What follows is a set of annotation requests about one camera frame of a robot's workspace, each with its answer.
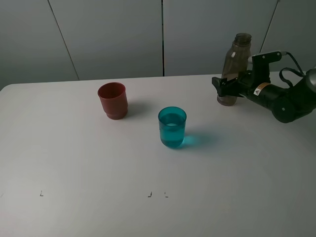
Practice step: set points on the smoky transparent water bottle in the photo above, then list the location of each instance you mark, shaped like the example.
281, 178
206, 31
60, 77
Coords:
236, 59

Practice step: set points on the teal transparent plastic cup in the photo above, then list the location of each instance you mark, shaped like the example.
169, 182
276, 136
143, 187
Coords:
172, 122

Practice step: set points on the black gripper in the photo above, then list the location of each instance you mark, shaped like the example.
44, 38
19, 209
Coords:
246, 82

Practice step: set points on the red plastic cup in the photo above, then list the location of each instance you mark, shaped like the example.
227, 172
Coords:
113, 100

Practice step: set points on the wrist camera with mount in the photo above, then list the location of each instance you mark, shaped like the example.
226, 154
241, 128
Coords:
264, 66

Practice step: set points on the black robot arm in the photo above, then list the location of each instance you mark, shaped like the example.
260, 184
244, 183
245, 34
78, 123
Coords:
286, 104

